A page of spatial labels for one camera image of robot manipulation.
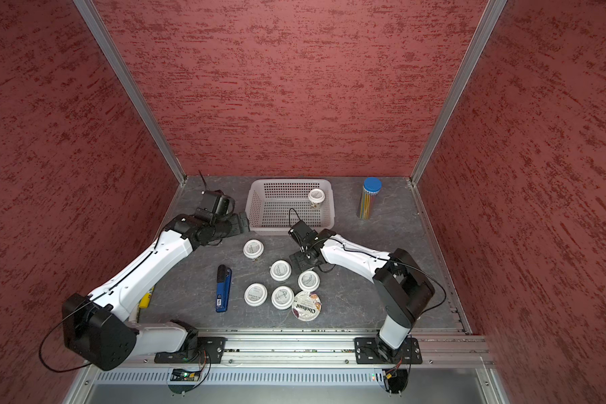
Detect blue-capped tube of sticks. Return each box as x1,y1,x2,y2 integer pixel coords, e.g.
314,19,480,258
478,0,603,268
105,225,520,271
358,177,382,220

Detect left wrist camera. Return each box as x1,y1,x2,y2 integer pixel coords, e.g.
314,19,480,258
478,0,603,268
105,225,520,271
195,190,236,223

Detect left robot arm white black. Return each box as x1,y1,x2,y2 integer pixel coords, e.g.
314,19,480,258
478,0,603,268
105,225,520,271
62,212,249,370

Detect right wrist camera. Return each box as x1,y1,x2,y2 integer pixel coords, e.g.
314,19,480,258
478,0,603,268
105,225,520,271
288,220,318,251

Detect right aluminium corner post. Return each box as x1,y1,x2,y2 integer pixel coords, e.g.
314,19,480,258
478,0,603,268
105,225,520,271
410,0,507,187

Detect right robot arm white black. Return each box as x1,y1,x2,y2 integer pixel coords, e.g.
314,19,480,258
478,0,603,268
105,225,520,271
288,222,435,360

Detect left aluminium corner post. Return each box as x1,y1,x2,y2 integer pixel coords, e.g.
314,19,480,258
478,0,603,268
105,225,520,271
73,0,187,186

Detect wide Chobani yogurt tub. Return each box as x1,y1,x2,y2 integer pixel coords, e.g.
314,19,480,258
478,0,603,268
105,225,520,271
291,291,323,322

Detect aluminium front rail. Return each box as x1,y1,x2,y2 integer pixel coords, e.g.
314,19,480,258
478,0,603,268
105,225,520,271
82,330,496,369

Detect right controller board with wires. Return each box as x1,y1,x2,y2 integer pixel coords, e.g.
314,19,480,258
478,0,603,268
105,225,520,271
383,369,409,395

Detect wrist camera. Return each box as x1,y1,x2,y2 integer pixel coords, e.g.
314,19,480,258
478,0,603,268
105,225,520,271
288,220,318,251
195,190,236,223

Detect white vented strip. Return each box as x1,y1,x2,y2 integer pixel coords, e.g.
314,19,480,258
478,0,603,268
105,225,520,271
95,368,385,386

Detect controller board with wires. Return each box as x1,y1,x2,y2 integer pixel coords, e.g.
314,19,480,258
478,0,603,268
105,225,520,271
383,369,409,395
168,369,208,396

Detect left controller board with wires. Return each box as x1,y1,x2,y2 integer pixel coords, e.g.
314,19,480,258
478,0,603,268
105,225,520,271
168,369,208,396

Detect yellow marker pen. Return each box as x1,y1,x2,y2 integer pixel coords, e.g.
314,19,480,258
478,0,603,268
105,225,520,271
138,286,155,310

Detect yogurt cup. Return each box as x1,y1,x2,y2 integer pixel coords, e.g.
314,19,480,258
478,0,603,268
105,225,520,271
271,286,295,311
242,239,264,260
269,260,292,282
244,283,269,307
308,189,326,208
298,270,320,292

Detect aluminium corner post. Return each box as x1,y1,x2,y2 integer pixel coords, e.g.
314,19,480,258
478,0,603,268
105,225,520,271
73,0,187,186
410,0,507,187

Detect blue black stapler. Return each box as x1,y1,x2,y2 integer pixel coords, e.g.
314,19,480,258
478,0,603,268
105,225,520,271
215,264,232,312

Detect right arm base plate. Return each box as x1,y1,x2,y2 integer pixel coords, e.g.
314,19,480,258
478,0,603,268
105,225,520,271
353,337,423,365

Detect white plastic perforated basket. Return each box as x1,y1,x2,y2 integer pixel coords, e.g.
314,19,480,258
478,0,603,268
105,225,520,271
246,178,335,236

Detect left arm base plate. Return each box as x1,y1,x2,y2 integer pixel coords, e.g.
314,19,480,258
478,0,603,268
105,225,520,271
154,337,227,365

